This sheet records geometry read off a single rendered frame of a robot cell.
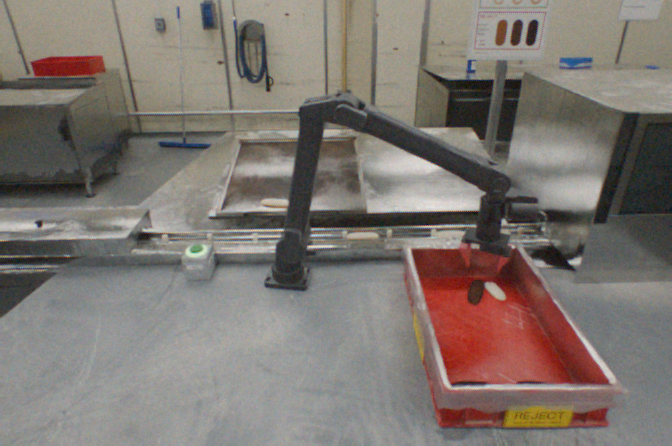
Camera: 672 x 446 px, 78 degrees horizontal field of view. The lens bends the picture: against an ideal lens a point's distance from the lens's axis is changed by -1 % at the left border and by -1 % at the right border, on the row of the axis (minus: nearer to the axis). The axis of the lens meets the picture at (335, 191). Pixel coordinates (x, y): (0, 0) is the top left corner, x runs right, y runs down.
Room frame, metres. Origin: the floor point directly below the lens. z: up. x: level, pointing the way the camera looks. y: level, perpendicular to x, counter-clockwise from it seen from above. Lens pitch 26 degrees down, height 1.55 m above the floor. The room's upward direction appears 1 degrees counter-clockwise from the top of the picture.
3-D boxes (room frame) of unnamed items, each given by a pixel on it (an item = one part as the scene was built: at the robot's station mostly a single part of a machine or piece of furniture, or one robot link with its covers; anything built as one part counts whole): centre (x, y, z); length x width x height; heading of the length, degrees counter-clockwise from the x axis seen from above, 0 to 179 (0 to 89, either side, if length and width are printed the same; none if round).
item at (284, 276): (0.96, 0.13, 0.86); 0.12 x 0.09 x 0.08; 82
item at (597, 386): (0.74, -0.34, 0.88); 0.49 x 0.34 x 0.10; 0
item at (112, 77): (4.12, 2.52, 0.44); 0.70 x 0.55 x 0.87; 91
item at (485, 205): (0.89, -0.38, 1.08); 0.07 x 0.06 x 0.07; 82
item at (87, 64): (4.12, 2.52, 0.94); 0.51 x 0.36 x 0.13; 95
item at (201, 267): (0.99, 0.39, 0.84); 0.08 x 0.08 x 0.11; 1
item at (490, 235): (0.89, -0.37, 1.02); 0.10 x 0.07 x 0.07; 61
